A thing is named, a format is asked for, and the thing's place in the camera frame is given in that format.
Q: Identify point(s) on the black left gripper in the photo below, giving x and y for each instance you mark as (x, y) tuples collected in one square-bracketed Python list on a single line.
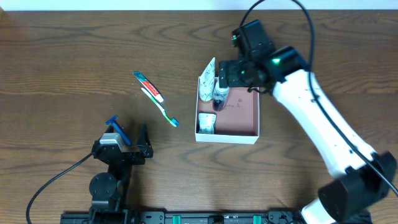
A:
[(130, 155)]

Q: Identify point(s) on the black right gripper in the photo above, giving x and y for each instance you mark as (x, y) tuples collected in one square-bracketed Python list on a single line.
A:
[(224, 73)]

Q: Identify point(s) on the white bamboo-print cream tube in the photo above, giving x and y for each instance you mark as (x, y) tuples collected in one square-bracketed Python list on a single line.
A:
[(207, 82)]

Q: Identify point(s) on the clear bottle blue liquid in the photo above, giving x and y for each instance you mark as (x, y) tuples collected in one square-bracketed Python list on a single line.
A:
[(220, 98)]

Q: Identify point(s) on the white green soap packet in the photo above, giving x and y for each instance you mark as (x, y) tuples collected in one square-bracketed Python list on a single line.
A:
[(207, 123)]

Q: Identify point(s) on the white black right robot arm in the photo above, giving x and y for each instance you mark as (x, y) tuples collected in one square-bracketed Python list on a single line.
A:
[(361, 176)]

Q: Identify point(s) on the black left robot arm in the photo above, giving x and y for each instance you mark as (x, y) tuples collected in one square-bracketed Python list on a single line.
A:
[(109, 189)]

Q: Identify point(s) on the blue disposable razor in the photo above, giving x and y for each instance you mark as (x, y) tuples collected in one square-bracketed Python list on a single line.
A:
[(113, 122)]

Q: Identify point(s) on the green white toothbrush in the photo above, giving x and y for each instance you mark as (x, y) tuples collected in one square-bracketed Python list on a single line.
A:
[(172, 121)]

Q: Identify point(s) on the red green toothpaste tube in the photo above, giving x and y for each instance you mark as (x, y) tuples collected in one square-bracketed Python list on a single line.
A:
[(149, 86)]

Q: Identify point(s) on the white box pink interior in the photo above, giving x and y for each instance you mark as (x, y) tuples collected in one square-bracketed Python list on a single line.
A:
[(237, 123)]

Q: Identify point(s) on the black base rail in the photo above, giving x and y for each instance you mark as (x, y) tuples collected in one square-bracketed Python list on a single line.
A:
[(159, 217)]

